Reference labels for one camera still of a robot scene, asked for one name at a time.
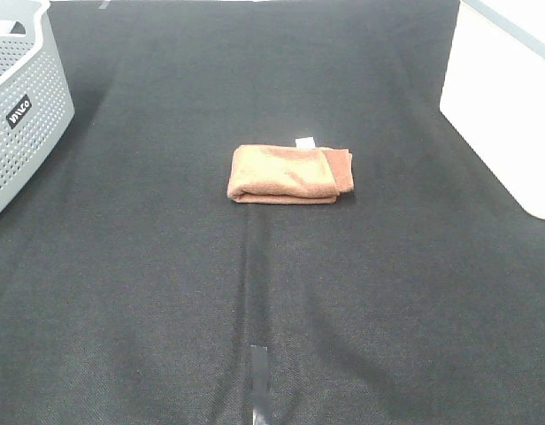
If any grey perforated plastic basket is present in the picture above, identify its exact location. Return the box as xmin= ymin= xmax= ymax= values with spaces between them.
xmin=0 ymin=1 xmax=74 ymax=213

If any black tablecloth mat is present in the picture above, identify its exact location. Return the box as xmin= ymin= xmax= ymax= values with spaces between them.
xmin=0 ymin=1 xmax=545 ymax=424

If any black tape strip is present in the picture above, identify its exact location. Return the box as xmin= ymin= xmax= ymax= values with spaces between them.
xmin=250 ymin=345 xmax=273 ymax=425

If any brown microfibre towel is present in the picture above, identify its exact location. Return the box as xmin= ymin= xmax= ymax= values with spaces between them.
xmin=226 ymin=144 xmax=354 ymax=205

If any pale green plastic bin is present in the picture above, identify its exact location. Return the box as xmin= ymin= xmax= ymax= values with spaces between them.
xmin=440 ymin=1 xmax=545 ymax=220

